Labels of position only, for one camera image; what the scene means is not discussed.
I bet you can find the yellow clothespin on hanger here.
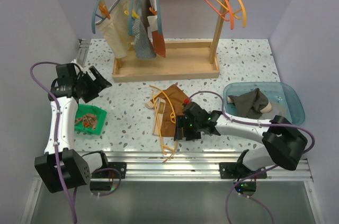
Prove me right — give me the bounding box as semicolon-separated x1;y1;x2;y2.
124;10;140;19

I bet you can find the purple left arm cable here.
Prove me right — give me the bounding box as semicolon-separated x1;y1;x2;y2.
29;61;122;224

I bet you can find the green plastic bin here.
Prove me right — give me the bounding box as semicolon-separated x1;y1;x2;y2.
74;104;107;135

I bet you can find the wooden clothespin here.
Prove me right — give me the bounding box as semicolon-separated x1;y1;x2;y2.
75;113;98;130

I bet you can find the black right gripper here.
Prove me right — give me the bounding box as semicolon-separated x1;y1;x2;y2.
174;115;202;141

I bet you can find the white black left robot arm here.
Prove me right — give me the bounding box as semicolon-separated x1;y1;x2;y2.
34;62;111;193

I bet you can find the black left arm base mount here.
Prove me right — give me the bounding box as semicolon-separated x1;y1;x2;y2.
90;150;127;182

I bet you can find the orange clothespin on hanger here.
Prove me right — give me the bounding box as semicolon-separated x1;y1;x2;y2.
99;5;111;20

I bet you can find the olive grey underwear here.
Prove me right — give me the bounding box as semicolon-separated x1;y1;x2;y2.
227;88;272;119

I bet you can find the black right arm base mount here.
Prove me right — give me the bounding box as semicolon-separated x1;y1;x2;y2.
219;150;267;180

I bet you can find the beige underwear on rack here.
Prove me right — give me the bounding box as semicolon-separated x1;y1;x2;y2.
95;0;134;59

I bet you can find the brown underwear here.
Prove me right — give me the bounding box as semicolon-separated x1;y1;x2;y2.
155;84;188;137

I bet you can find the wooden hanger rack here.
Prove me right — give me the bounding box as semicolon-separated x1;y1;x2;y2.
87;0;238;83

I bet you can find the aluminium rail frame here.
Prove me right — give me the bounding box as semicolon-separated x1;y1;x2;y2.
20;39;325;224

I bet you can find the yellow plastic hanger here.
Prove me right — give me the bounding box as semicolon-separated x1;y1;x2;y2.
149;84;180;163

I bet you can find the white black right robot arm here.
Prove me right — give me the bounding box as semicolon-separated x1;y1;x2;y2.
174;102;307;178

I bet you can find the striped grey underwear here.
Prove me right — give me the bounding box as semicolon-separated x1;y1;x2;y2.
132;0;156;59

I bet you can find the rust orange underwear on rack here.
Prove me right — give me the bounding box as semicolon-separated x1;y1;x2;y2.
147;0;166;58

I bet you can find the teal plastic tub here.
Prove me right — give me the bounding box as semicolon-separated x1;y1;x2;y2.
224;82;305;126

